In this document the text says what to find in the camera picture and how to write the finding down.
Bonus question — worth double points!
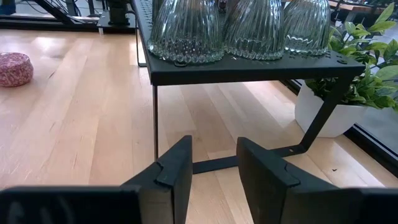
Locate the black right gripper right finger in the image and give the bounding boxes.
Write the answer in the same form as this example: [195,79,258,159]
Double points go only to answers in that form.
[236,136,363,224]

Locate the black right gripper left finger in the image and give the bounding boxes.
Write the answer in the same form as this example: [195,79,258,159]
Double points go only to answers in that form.
[121,135,193,224]

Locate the ribbed glass candle stick holder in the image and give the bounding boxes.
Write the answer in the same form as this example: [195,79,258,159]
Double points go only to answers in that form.
[223,0,285,61]
[283,0,331,57]
[147,0,224,65]

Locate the pink swirl candle tin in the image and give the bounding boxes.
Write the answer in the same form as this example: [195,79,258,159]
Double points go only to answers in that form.
[0,52,34,88]

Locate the green plant in white pot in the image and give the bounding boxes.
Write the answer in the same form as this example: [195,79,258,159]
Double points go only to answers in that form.
[294,2,398,138]

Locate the black perforated metal shelf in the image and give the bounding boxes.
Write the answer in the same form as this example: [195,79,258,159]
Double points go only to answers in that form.
[132,0,366,175]

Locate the background wooden table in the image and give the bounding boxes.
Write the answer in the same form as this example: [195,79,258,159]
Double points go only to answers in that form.
[329,0,389,15]

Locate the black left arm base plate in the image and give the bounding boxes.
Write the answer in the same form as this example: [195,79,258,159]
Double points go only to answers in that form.
[96,11,137,34]

